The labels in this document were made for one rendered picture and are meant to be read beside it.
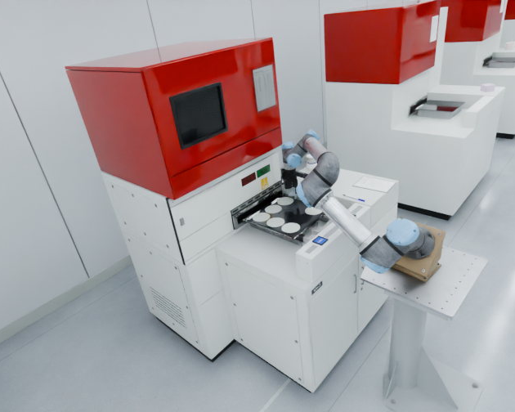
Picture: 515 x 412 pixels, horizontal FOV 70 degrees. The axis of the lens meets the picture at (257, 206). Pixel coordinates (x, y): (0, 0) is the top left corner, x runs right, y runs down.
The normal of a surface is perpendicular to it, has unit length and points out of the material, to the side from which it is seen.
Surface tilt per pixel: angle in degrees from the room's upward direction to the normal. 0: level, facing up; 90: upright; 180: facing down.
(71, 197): 90
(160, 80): 90
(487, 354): 0
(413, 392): 0
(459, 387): 0
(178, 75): 90
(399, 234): 40
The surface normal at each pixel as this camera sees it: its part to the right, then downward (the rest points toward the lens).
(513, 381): -0.12, -0.87
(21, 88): 0.73, 0.25
